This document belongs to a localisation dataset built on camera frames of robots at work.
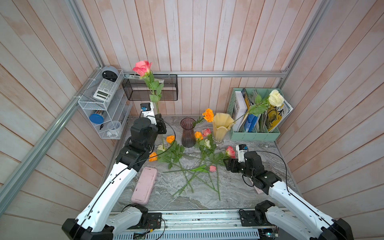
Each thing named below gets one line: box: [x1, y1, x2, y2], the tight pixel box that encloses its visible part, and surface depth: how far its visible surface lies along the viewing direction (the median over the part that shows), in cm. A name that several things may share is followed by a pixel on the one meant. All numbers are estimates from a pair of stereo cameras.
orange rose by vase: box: [194, 131, 203, 140], surface depth 106 cm
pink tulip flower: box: [163, 165, 217, 174], surface depth 92 cm
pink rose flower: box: [132, 60, 164, 114], surface depth 62 cm
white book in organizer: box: [233, 91, 248, 132], surface depth 95 cm
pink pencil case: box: [131, 167, 158, 205], surface depth 84 cm
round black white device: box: [101, 66, 119, 82], surface depth 83 cm
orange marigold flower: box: [192, 108, 214, 128], surface depth 78 cm
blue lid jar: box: [89, 110, 105, 124], surface depth 79 cm
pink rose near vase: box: [201, 128, 211, 137], surface depth 106 cm
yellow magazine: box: [265, 101, 294, 133], surface depth 100 cm
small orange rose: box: [166, 135, 175, 144], surface depth 103 cm
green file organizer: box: [226, 87, 284, 141], surface depth 100 cm
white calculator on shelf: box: [93, 78, 118, 102], surface depth 79 cm
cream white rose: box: [233, 89, 285, 124], surface depth 71 cm
